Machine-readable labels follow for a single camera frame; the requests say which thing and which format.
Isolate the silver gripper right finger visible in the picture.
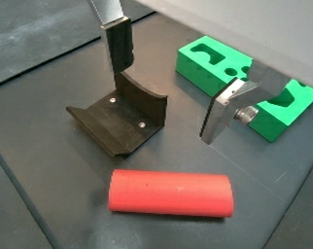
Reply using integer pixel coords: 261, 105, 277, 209
201, 60, 290, 144

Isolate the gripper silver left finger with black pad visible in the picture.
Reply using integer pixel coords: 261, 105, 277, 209
87, 0, 137, 74

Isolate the red oval cylinder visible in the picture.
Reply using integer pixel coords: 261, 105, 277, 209
110, 169, 234, 217

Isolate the green foam shape board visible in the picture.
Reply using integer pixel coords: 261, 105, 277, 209
177, 36, 313, 143

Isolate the black cradle fixture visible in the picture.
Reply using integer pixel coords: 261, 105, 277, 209
67, 72, 167, 157

